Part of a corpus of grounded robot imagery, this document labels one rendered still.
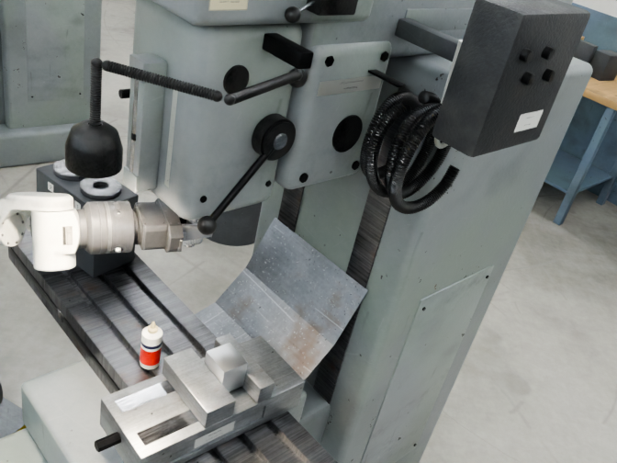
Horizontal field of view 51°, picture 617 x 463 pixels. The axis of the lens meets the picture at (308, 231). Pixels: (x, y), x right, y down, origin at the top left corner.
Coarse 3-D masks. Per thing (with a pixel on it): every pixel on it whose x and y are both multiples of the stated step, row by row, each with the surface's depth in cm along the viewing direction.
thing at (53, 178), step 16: (64, 160) 151; (48, 176) 147; (64, 176) 146; (80, 176) 147; (48, 192) 149; (64, 192) 144; (80, 192) 144; (96, 192) 142; (112, 192) 144; (128, 192) 148; (80, 208) 142; (80, 256) 149; (96, 256) 146; (112, 256) 150; (128, 256) 155; (96, 272) 149
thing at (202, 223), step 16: (256, 128) 98; (272, 128) 97; (288, 128) 99; (256, 144) 99; (272, 144) 99; (288, 144) 101; (256, 160) 99; (272, 160) 101; (224, 208) 99; (208, 224) 98
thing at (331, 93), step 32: (320, 64) 99; (352, 64) 103; (384, 64) 109; (320, 96) 102; (352, 96) 108; (320, 128) 106; (352, 128) 111; (288, 160) 107; (320, 160) 111; (352, 160) 117
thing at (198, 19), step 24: (168, 0) 82; (192, 0) 79; (216, 0) 80; (240, 0) 82; (264, 0) 85; (288, 0) 88; (360, 0) 97; (192, 24) 81; (216, 24) 82; (240, 24) 85
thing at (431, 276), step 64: (448, 64) 117; (576, 64) 138; (320, 192) 143; (448, 192) 125; (512, 192) 146; (384, 256) 133; (448, 256) 140; (384, 320) 138; (448, 320) 159; (320, 384) 159; (384, 384) 154; (448, 384) 188; (384, 448) 178
